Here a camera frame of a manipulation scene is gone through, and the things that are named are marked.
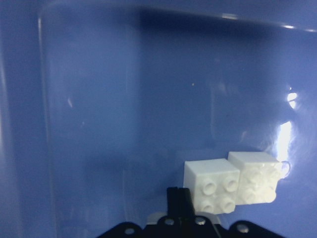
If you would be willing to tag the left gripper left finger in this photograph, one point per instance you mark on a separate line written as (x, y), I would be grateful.
(172, 201)

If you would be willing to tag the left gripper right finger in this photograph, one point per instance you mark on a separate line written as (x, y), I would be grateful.
(186, 208)

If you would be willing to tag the white plain block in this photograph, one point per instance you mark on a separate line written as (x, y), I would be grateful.
(213, 185)

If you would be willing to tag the white block with studs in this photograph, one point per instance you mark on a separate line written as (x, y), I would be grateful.
(259, 176)

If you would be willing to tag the blue plastic tray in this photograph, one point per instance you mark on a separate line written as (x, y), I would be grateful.
(102, 102)

